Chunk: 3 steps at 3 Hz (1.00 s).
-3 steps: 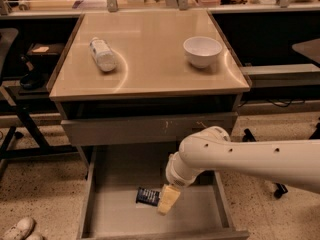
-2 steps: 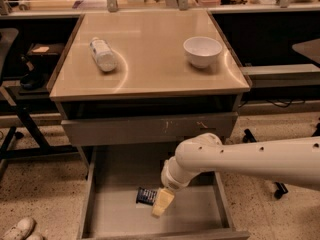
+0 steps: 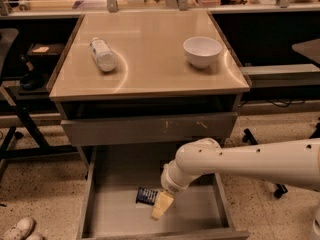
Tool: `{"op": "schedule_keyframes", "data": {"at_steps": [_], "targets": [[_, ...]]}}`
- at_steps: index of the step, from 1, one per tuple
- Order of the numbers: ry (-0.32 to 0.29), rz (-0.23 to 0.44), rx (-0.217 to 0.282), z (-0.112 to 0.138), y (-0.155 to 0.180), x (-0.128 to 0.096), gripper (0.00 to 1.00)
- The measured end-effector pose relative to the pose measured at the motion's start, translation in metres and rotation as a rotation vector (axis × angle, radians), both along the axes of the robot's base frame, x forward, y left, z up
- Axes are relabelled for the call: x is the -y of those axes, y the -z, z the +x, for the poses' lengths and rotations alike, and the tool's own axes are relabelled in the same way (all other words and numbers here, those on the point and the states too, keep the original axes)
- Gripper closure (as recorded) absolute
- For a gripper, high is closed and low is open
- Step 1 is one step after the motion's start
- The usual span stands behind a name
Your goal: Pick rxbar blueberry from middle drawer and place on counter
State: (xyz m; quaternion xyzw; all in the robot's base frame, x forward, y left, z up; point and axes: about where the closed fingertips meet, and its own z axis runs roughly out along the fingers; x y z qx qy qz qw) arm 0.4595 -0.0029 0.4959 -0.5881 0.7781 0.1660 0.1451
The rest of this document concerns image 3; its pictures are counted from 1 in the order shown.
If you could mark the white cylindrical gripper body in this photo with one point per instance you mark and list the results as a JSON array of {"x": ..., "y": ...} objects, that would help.
[{"x": 169, "y": 185}]

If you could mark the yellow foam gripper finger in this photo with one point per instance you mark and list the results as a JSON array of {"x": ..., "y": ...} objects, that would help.
[{"x": 162, "y": 204}]

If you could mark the blue rxbar blueberry bar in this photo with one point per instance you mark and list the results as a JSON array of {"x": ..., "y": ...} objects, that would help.
[{"x": 146, "y": 196}]

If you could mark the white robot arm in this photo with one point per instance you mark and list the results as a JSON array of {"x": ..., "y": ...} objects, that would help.
[{"x": 293, "y": 163}]

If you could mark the grey top drawer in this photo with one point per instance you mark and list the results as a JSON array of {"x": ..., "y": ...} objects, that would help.
[{"x": 149, "y": 129}]

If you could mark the open grey middle drawer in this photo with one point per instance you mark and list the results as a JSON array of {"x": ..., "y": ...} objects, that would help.
[{"x": 111, "y": 212}]

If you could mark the grey drawer cabinet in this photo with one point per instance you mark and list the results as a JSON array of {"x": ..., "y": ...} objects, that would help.
[{"x": 152, "y": 76}]

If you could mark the white ceramic bowl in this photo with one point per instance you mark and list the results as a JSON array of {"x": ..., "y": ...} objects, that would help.
[{"x": 200, "y": 52}]

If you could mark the white plastic bottle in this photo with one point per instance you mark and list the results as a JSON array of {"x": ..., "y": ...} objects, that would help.
[{"x": 103, "y": 55}]

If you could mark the white shoe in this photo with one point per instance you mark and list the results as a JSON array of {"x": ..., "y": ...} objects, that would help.
[{"x": 22, "y": 230}]

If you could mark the black office chair seat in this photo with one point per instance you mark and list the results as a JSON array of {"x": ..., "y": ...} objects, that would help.
[{"x": 7, "y": 38}]

